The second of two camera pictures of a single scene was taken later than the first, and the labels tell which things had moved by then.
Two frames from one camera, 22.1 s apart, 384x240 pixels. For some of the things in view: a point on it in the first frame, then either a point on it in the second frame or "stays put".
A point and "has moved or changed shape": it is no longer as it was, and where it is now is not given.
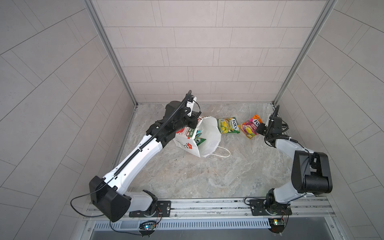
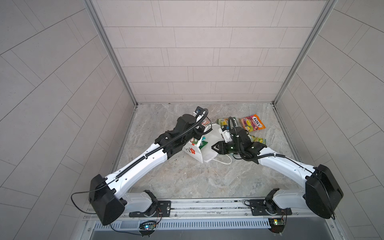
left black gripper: [192, 119] -> [198, 131]
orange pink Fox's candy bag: [249, 128] has moved or changed shape
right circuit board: [277, 225] stays put
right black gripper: [260, 127] -> [221, 147]
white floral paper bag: [203, 140] has moved or changed shape
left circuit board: [147, 228] stays put
